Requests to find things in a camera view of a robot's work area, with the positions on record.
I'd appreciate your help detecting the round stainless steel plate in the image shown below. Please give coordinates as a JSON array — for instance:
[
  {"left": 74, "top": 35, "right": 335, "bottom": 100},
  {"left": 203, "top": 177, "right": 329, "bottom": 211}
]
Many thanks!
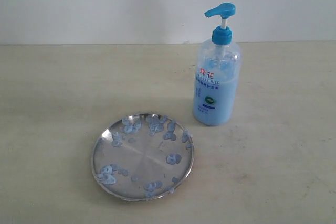
[{"left": 91, "top": 113, "right": 195, "bottom": 201}]

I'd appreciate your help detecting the blue pump lotion bottle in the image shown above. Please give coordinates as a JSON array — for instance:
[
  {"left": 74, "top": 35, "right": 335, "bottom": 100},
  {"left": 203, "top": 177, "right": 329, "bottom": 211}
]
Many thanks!
[{"left": 193, "top": 3, "right": 242, "bottom": 126}]

